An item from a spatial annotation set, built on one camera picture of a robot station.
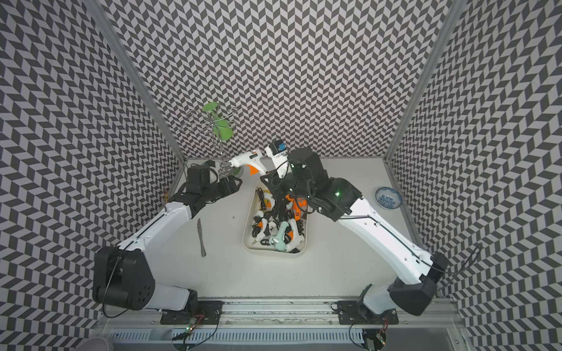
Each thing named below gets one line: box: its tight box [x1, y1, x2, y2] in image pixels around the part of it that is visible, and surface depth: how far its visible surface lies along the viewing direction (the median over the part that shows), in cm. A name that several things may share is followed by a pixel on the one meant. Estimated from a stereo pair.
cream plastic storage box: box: [242, 179, 309, 255], surface depth 90 cm
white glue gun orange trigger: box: [283, 217, 306, 253], surface depth 88 cm
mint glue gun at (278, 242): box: [268, 220, 290, 251], surface depth 87 cm
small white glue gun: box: [229, 149, 268, 177], surface depth 62 cm
